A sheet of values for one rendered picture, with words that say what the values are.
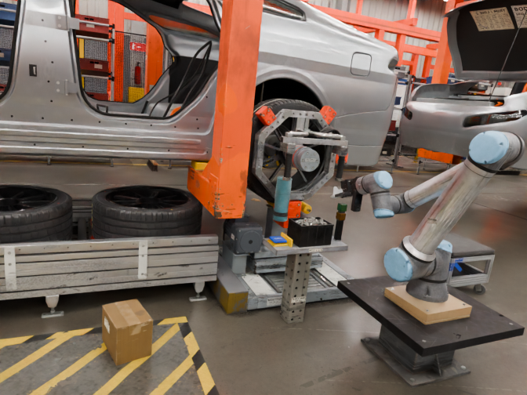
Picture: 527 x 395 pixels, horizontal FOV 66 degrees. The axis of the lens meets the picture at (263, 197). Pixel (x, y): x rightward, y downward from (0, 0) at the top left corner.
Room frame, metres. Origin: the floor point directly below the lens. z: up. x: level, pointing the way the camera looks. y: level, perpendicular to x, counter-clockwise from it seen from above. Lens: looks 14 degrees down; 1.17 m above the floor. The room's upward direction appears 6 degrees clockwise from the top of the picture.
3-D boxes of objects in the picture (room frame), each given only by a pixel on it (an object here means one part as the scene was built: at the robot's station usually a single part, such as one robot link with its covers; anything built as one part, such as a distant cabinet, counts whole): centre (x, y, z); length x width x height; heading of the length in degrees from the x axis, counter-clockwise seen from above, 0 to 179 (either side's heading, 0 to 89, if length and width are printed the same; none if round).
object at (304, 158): (2.41, -0.20, 0.85); 0.21 x 0.14 x 0.14; 25
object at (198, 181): (2.49, 0.34, 0.69); 0.52 x 0.17 x 0.35; 25
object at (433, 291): (1.80, -0.82, 0.40); 0.19 x 0.19 x 0.10
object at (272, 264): (2.65, -0.14, 0.13); 0.50 x 0.36 x 0.10; 115
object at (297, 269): (2.05, -0.22, 0.21); 0.10 x 0.10 x 0.42; 25
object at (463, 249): (2.69, -1.35, 0.17); 0.43 x 0.36 x 0.34; 115
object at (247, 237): (2.52, 0.14, 0.26); 0.42 x 0.18 x 0.35; 25
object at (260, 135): (2.47, -0.17, 0.85); 0.54 x 0.07 x 0.54; 115
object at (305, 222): (2.07, -0.26, 0.51); 0.20 x 0.14 x 0.13; 117
